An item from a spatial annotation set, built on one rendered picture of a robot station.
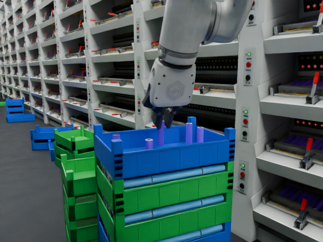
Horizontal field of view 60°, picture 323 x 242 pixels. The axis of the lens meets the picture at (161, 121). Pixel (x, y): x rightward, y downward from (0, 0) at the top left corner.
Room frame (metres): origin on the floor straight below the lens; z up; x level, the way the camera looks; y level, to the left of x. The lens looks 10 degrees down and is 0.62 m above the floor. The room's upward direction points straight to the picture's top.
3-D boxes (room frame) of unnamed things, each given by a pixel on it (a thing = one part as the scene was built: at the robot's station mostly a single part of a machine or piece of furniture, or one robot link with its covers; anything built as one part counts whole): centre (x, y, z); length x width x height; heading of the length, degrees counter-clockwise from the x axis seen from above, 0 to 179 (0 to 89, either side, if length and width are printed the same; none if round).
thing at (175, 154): (0.68, 0.00, 0.44); 0.30 x 0.20 x 0.08; 114
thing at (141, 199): (0.68, 0.00, 0.36); 0.30 x 0.20 x 0.08; 114
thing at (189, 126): (0.79, -0.08, 0.44); 0.02 x 0.02 x 0.06
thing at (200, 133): (0.73, -0.10, 0.44); 0.02 x 0.02 x 0.06
